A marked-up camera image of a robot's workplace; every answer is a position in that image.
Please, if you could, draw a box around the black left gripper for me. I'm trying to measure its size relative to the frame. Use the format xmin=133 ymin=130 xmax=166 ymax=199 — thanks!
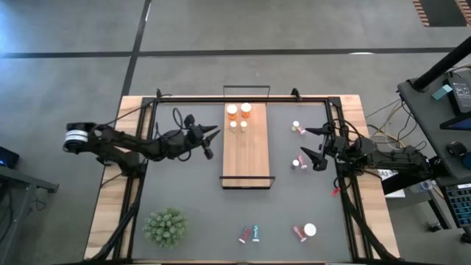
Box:
xmin=167 ymin=114 xmax=222 ymax=161

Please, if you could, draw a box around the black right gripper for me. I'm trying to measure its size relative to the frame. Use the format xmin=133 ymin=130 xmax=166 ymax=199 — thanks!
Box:
xmin=300 ymin=123 xmax=349 ymax=171

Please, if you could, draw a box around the white paper sheet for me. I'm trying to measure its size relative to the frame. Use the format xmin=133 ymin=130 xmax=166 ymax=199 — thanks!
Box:
xmin=377 ymin=169 xmax=406 ymax=199

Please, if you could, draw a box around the black stand beam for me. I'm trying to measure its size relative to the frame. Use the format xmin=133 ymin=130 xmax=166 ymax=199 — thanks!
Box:
xmin=380 ymin=158 xmax=448 ymax=196

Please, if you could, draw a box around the green artificial potted plant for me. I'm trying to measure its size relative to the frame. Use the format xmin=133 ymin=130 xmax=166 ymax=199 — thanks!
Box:
xmin=143 ymin=206 xmax=189 ymax=248

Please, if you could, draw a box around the dark red pill bottle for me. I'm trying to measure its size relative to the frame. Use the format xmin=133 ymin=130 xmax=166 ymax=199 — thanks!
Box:
xmin=238 ymin=225 xmax=252 ymax=244

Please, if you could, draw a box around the dark grey side desk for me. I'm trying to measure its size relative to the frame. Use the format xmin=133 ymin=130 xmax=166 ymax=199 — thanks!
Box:
xmin=396 ymin=66 xmax=471 ymax=185

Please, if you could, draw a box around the clear water bottle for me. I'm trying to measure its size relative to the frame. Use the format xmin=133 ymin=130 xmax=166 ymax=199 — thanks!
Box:
xmin=408 ymin=179 xmax=435 ymax=194

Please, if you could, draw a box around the small teal box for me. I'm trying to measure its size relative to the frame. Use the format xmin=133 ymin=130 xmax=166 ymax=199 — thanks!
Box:
xmin=431 ymin=84 xmax=453 ymax=101

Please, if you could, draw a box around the black computer mouse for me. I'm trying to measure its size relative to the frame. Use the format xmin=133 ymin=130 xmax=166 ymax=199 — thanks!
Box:
xmin=447 ymin=141 xmax=468 ymax=158

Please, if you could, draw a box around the dark tablet screen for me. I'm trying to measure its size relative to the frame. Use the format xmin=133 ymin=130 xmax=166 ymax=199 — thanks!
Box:
xmin=439 ymin=112 xmax=471 ymax=132

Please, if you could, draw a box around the black round pole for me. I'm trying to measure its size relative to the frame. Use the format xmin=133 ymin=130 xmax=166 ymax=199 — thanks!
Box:
xmin=411 ymin=35 xmax=471 ymax=92

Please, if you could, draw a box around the black power adapter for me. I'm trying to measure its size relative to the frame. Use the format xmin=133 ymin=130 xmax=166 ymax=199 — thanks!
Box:
xmin=447 ymin=75 xmax=471 ymax=115

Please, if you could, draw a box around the backlit keyboard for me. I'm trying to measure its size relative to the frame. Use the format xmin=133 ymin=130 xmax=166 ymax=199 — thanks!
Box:
xmin=443 ymin=183 xmax=471 ymax=229

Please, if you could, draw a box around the striped floor rug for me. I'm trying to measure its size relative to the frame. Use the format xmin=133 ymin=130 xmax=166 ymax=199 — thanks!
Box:
xmin=411 ymin=0 xmax=471 ymax=28

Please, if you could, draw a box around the grey metal desk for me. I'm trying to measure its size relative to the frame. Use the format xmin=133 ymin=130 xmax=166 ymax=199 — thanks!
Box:
xmin=0 ymin=163 xmax=60 ymax=265

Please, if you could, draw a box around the black device blue screen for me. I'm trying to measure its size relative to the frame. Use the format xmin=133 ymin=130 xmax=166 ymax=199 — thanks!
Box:
xmin=0 ymin=146 xmax=21 ymax=170

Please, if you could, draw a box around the black metal table frame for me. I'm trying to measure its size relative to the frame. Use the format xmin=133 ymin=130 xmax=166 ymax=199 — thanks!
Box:
xmin=79 ymin=88 xmax=409 ymax=265

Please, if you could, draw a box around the yellow cable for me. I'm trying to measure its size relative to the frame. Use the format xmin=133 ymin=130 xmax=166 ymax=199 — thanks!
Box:
xmin=367 ymin=130 xmax=406 ymax=148

